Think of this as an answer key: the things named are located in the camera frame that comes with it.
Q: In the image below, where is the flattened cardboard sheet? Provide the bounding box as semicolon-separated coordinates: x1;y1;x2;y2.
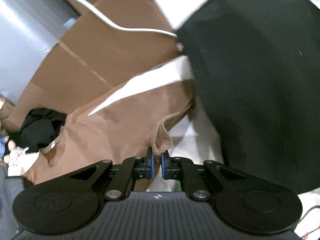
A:
2;0;185;133

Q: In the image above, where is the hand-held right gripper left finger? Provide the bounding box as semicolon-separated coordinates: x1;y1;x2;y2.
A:
70;148;153;201

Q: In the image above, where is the black folded clothes stack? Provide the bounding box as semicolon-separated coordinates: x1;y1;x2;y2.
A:
175;0;320;195

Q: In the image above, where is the teddy bear in floral dress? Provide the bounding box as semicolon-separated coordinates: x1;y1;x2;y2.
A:
2;140;29;170

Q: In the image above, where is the black garment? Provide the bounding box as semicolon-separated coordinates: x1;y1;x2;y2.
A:
20;108;68;153

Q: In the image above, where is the brown t-shirt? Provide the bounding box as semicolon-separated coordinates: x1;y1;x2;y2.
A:
22;79;195;190

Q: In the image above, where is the cream bear print bed sheet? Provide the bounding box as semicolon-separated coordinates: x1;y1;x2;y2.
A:
7;55;320;240

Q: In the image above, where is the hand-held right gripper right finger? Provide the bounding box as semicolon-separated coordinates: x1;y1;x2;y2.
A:
161;152;247;202

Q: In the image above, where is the white cable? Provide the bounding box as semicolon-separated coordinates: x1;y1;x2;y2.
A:
45;0;179;39

